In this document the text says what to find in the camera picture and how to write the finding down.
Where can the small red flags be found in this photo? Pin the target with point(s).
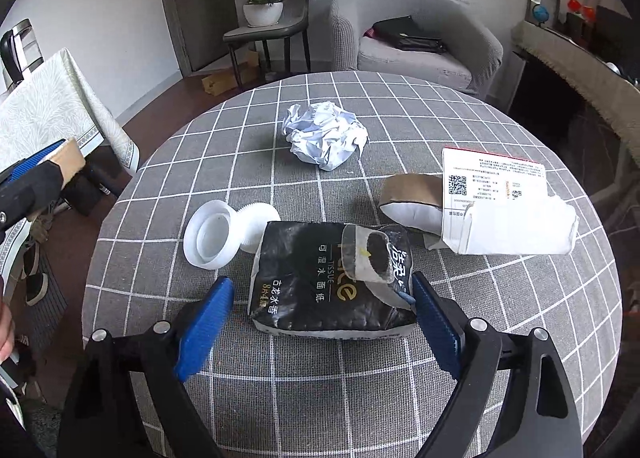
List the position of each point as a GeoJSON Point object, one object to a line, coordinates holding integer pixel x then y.
{"type": "Point", "coordinates": [586, 12]}

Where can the striped floor mat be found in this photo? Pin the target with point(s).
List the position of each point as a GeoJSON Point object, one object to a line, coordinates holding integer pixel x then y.
{"type": "Point", "coordinates": [40, 321]}

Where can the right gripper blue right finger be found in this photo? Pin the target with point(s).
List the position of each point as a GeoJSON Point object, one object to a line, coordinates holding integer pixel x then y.
{"type": "Point", "coordinates": [538, 415]}

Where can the electric kettle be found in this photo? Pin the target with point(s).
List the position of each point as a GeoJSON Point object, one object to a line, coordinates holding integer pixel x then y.
{"type": "Point", "coordinates": [20, 54]}

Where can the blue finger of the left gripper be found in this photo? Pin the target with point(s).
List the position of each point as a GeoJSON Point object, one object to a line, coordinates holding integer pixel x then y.
{"type": "Point", "coordinates": [19, 168]}
{"type": "Point", "coordinates": [29, 194]}

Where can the framed picture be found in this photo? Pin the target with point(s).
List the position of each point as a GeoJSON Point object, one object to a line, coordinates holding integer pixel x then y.
{"type": "Point", "coordinates": [552, 6]}

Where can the white paper ball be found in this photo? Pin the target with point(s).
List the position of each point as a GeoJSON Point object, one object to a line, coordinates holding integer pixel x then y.
{"type": "Point", "coordinates": [323, 134]}

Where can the black handbag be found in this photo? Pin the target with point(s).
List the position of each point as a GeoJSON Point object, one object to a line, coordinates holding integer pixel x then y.
{"type": "Point", "coordinates": [404, 34]}

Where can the small blue globe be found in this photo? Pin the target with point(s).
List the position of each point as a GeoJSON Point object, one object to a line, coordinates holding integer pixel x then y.
{"type": "Point", "coordinates": [540, 14]}

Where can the grey armchair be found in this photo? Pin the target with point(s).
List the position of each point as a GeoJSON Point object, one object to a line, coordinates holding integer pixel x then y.
{"type": "Point", "coordinates": [473, 58]}

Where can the grey dining chair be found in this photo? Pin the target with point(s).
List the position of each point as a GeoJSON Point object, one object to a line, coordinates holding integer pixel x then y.
{"type": "Point", "coordinates": [294, 20]}

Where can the white box red edge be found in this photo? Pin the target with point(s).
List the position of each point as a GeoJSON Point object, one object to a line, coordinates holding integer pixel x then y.
{"type": "Point", "coordinates": [497, 205]}

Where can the cardboard box on floor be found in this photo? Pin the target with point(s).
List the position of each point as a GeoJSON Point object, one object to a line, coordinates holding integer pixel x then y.
{"type": "Point", "coordinates": [224, 80]}

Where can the grey checked tablecloth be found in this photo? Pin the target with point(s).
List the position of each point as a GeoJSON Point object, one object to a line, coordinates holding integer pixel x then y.
{"type": "Point", "coordinates": [274, 395]}

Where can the person's left hand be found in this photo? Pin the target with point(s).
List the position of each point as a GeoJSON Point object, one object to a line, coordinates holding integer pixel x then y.
{"type": "Point", "coordinates": [7, 336]}

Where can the beige fringed desk cloth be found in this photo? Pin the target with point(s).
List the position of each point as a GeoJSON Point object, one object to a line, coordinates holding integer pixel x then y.
{"type": "Point", "coordinates": [617, 100]}

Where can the brown tape roll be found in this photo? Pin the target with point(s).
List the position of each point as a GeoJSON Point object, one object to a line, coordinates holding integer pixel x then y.
{"type": "Point", "coordinates": [413, 201]}

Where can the black monitor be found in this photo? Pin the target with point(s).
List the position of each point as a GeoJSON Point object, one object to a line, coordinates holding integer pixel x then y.
{"type": "Point", "coordinates": [615, 38]}

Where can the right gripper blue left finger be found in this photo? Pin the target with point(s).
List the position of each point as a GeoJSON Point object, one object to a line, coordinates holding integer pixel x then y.
{"type": "Point", "coordinates": [101, 417]}

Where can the patterned white tablecloth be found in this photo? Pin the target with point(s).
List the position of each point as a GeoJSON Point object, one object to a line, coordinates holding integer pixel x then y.
{"type": "Point", "coordinates": [56, 102]}

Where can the white plastic jar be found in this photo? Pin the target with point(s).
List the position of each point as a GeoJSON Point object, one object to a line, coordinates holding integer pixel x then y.
{"type": "Point", "coordinates": [213, 236]}

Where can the black tissue pack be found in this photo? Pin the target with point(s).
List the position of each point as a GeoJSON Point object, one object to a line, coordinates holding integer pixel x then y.
{"type": "Point", "coordinates": [332, 281]}

